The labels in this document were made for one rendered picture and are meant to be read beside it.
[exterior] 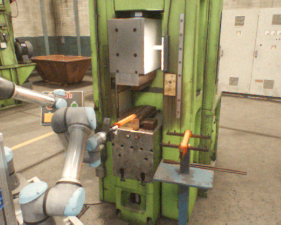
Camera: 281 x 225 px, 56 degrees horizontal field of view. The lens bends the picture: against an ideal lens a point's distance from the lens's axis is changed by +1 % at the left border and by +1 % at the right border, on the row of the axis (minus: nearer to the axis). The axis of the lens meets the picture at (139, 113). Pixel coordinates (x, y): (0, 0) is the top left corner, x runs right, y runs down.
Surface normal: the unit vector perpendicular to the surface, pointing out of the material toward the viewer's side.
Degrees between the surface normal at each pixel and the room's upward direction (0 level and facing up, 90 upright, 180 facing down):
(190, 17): 90
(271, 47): 90
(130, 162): 90
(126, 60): 90
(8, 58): 79
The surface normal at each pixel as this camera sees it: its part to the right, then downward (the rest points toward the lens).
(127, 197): -0.38, 0.29
